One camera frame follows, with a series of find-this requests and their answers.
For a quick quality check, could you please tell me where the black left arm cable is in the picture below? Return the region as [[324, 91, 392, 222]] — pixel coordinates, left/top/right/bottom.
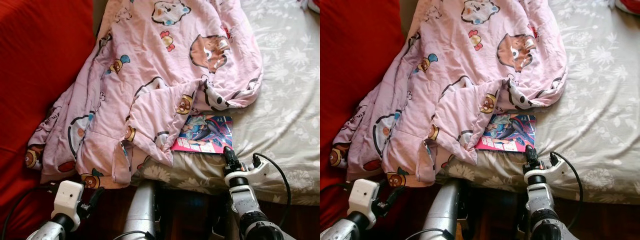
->
[[0, 185, 56, 240], [320, 182, 352, 201]]

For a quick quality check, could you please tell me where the bed with beige floral sheet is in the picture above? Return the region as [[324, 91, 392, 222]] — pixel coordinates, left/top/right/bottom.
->
[[435, 0, 640, 206], [132, 0, 321, 206]]

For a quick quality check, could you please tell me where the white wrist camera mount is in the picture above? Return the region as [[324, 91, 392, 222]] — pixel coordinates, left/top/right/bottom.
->
[[347, 178, 381, 221], [224, 160, 271, 188], [523, 159, 566, 187], [51, 180, 85, 222]]

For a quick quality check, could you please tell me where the pink cartoon print blanket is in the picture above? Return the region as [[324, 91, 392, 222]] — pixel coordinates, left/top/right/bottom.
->
[[24, 0, 264, 190], [327, 0, 568, 188]]

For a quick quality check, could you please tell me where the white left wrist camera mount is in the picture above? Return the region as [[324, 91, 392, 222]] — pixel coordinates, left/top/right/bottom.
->
[[51, 180, 85, 222], [347, 178, 381, 221]]

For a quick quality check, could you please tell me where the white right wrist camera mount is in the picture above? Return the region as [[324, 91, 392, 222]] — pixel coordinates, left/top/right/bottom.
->
[[224, 160, 271, 188], [523, 159, 566, 187]]

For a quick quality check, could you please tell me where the colourful comic magazine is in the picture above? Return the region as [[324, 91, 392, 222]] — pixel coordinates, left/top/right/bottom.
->
[[170, 114, 234, 155], [475, 114, 537, 153]]

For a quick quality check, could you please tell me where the silver left robot leg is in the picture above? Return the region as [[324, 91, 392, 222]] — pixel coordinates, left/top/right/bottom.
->
[[422, 179, 463, 240], [121, 180, 161, 240]]

